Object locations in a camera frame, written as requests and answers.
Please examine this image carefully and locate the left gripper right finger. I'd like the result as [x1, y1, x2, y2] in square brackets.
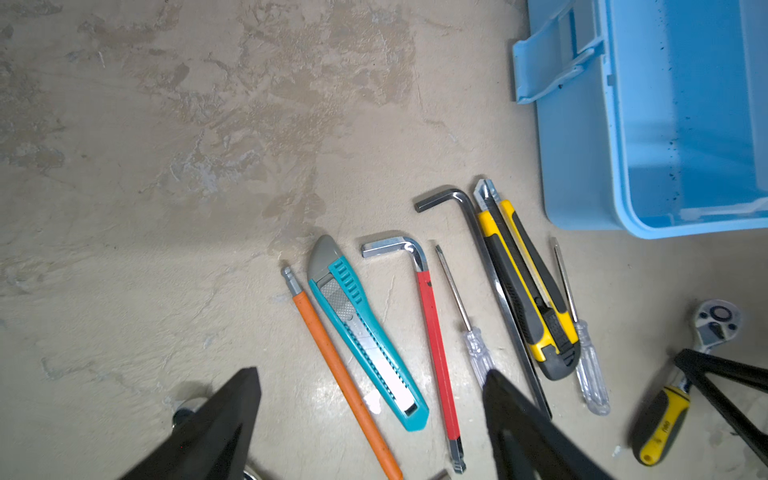
[482, 369, 610, 479]

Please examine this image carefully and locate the long black hex key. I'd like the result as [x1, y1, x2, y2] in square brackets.
[414, 186, 553, 420]

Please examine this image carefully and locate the teal utility knife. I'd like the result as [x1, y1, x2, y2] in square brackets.
[307, 235, 430, 432]

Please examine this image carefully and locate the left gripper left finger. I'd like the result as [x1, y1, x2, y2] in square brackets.
[123, 367, 261, 479]

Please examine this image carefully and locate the yellow handled ratchet wrench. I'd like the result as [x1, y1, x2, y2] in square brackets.
[630, 299, 742, 467]

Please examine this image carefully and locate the yellow black utility knife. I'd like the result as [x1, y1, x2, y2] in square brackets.
[473, 178, 581, 381]

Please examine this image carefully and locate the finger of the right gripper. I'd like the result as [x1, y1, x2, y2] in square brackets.
[674, 349, 767, 464]

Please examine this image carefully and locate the red handled hex key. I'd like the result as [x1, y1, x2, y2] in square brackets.
[361, 236, 466, 474]

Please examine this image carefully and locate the light blue plastic toolbox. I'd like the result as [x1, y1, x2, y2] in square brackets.
[512, 1, 767, 239]

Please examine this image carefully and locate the small clear handled screwdriver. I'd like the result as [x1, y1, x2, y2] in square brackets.
[435, 245, 495, 389]

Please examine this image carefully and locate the orange handled hex key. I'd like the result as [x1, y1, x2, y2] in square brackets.
[281, 266, 403, 479]

